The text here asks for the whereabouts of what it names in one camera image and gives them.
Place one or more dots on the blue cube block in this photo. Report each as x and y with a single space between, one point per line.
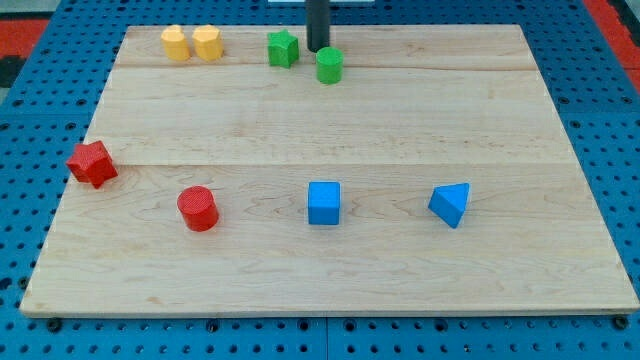
324 203

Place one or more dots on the green cylinder block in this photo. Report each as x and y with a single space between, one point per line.
329 65

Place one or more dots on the light wooden board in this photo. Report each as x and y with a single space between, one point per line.
417 107

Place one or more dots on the red cylinder block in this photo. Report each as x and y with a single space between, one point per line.
198 208

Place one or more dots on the blue triangular prism block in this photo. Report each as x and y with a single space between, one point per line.
449 202

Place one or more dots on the green star block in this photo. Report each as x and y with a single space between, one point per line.
283 48

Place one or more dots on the yellow hexagon block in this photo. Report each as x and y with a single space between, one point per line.
208 42

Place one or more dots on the yellow heart block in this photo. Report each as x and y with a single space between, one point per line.
175 43

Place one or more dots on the red star block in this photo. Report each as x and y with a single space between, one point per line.
92 163

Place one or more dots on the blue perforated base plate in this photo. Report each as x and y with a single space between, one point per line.
49 107

